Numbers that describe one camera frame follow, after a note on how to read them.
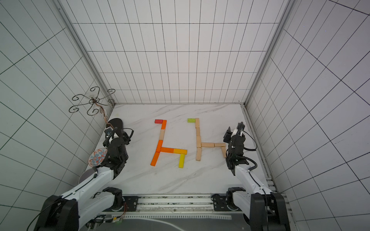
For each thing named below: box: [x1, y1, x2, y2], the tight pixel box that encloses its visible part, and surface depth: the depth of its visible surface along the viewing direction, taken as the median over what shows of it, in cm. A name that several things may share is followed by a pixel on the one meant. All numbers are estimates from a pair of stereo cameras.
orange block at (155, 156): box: [150, 147, 161, 167], surface depth 91 cm
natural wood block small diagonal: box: [213, 142, 226, 148], surface depth 97 cm
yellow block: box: [173, 148, 188, 155], surface depth 94 cm
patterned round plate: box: [88, 148, 108, 167], surface depth 89 cm
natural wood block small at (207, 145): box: [200, 142, 215, 148], surface depth 97 cm
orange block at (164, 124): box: [160, 119, 167, 130], surface depth 108 cm
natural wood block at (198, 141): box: [196, 135, 202, 148], surface depth 100 cm
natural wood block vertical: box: [195, 147, 202, 162], surface depth 93 cm
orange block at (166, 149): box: [159, 147, 175, 154], surface depth 94 cm
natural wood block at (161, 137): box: [158, 128, 166, 141], surface depth 103 cm
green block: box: [187, 118, 196, 123], surface depth 109 cm
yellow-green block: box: [178, 153, 186, 169], surface depth 89 cm
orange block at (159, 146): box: [155, 139, 163, 153], surface depth 97 cm
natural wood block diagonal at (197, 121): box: [195, 117, 200, 129], surface depth 109 cm
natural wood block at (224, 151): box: [221, 146, 226, 159], surface depth 94 cm
